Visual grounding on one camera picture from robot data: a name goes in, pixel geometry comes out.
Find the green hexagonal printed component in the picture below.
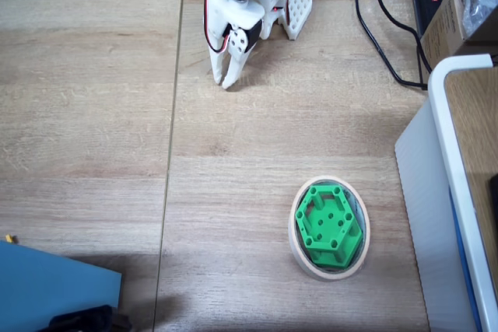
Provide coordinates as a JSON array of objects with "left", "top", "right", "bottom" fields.
[{"left": 294, "top": 185, "right": 365, "bottom": 270}]

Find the brown cardboard box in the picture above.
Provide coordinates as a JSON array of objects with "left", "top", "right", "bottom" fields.
[{"left": 419, "top": 0, "right": 498, "bottom": 72}]

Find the beige masking tape roll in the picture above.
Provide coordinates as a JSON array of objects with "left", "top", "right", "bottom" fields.
[{"left": 287, "top": 174, "right": 370, "bottom": 281}]

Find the white cabinet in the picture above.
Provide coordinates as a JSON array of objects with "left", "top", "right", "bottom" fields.
[{"left": 395, "top": 54, "right": 498, "bottom": 332}]

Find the blue flat box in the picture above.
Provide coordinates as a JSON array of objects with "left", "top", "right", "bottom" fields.
[{"left": 0, "top": 240, "right": 124, "bottom": 332}]

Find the black object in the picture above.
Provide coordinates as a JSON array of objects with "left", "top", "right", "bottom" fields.
[{"left": 48, "top": 304, "right": 133, "bottom": 332}]

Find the black power cable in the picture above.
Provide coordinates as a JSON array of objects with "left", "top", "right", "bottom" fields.
[{"left": 338, "top": 0, "right": 429, "bottom": 90}]

